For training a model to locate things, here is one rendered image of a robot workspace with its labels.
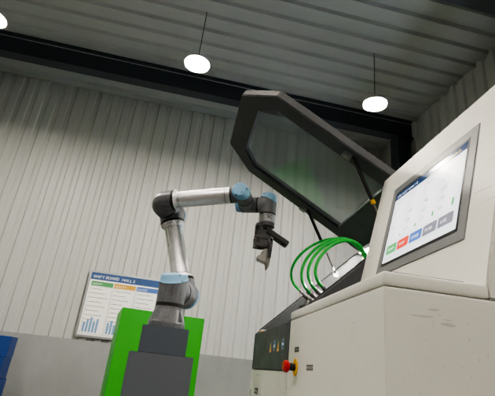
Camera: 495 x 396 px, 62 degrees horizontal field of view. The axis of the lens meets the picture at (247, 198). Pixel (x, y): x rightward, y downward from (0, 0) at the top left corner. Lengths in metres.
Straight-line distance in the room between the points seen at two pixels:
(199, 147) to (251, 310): 3.71
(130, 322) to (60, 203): 4.48
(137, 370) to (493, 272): 1.22
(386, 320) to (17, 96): 9.84
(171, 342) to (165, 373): 0.12
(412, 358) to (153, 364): 1.06
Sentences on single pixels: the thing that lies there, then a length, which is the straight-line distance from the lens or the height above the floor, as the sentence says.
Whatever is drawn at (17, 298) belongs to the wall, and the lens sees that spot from 8.67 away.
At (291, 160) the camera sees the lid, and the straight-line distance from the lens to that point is 2.12.
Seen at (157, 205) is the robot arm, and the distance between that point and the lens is 1.96.
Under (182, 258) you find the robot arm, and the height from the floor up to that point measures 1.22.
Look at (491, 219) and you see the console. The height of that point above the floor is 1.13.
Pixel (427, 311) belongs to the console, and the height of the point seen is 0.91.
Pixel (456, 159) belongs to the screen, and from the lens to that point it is 1.30.
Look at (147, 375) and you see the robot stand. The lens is 1.68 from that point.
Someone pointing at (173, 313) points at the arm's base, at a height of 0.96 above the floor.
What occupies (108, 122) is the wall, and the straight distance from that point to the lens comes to 9.66.
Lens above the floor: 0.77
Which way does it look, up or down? 23 degrees up
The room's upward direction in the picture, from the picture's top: 6 degrees clockwise
